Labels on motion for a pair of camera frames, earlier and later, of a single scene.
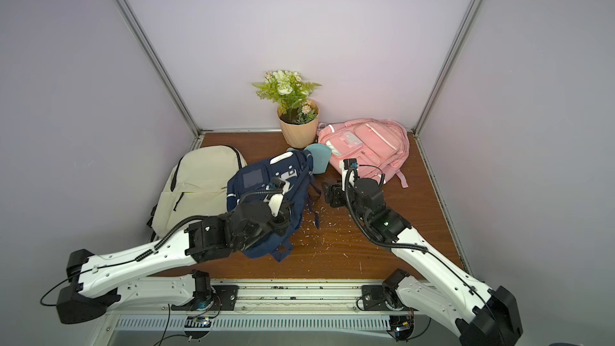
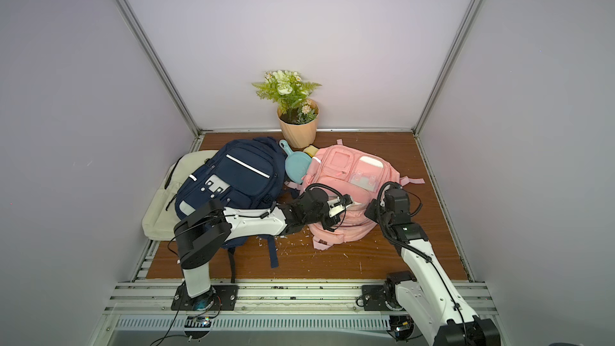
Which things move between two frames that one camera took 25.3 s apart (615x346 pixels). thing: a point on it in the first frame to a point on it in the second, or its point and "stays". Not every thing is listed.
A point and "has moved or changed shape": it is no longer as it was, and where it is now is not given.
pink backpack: (380, 147) to (358, 172)
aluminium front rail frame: (275, 313) stays
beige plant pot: (300, 135) stays
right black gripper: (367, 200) to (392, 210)
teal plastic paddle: (321, 155) to (297, 163)
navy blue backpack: (294, 167) has moved or changed shape
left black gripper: (280, 216) to (333, 223)
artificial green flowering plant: (285, 87) stays
